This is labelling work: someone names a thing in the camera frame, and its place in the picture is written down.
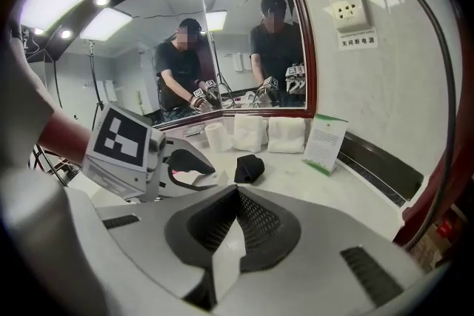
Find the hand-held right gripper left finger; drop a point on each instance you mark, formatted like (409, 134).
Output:
(148, 233)

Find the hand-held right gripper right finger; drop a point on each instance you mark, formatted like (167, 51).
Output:
(314, 251)

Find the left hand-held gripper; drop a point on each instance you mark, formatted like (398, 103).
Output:
(118, 144)

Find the metal soap dish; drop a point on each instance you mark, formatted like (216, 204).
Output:
(194, 130)

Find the person's left forearm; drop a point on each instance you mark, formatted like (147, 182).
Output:
(66, 138)

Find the red cloth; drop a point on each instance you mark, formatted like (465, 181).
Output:
(177, 171)

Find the toilet paper roll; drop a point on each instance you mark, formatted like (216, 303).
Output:
(218, 137)

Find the white folded towel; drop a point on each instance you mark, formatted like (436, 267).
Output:
(287, 135)
(250, 133)

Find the white green sign card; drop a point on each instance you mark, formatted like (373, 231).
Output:
(325, 144)

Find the long black tray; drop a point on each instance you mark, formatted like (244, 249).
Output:
(381, 164)

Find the large wood-framed mirror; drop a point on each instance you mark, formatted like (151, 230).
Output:
(129, 66)

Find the black tripod stand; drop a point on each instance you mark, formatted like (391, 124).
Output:
(52, 164)

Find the red carton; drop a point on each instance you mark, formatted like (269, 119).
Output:
(445, 229)

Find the narrow wood-framed mirror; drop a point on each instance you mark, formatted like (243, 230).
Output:
(259, 11)

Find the round ceiling spotlight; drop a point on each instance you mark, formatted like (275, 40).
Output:
(37, 31)

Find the white label sticker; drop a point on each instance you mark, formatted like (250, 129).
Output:
(357, 40)

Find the dark wooden door frame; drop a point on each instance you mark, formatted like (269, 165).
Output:
(433, 181)

